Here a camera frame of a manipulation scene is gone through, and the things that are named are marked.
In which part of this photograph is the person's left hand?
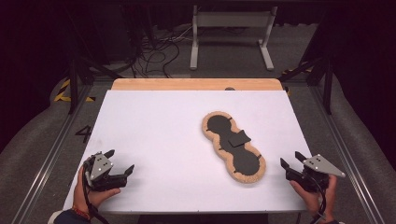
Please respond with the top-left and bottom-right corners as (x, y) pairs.
(73, 166), (121, 216)

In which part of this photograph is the black metal stand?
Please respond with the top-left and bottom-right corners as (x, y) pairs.
(278, 18), (335, 115)
(66, 6), (122, 115)

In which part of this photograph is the person's right hand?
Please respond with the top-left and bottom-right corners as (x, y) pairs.
(289, 174), (339, 223)

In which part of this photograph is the white table board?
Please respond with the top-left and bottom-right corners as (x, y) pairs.
(63, 90), (333, 215)

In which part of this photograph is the tan fleece pad black backing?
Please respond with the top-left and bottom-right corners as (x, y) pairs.
(201, 110), (267, 185)

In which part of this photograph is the tangle of black floor cables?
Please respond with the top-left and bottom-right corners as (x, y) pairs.
(130, 26), (194, 78)

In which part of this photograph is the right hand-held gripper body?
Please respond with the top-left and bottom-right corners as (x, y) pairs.
(285, 153), (347, 194)

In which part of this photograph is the red beaded bracelet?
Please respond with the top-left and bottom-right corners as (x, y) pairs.
(71, 205), (92, 220)

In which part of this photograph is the aluminium floor rail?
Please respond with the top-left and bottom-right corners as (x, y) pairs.
(307, 85), (386, 224)
(12, 83), (94, 224)

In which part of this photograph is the wooden table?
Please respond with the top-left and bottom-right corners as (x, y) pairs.
(110, 77), (284, 91)

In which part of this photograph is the yellow black floor tape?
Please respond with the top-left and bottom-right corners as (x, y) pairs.
(54, 78), (96, 103)

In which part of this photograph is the hand-held gripper cable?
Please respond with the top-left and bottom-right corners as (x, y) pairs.
(81, 161), (110, 224)
(306, 175), (329, 224)

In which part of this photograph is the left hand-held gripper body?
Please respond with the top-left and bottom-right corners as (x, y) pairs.
(83, 151), (129, 192)

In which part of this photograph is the left hand-held gripper cable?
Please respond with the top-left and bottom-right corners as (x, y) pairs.
(81, 161), (110, 224)

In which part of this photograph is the right hand-held gripper cable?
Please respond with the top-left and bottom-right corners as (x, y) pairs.
(306, 175), (329, 224)

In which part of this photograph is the white metal stand frame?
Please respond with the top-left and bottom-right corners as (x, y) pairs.
(190, 4), (278, 72)

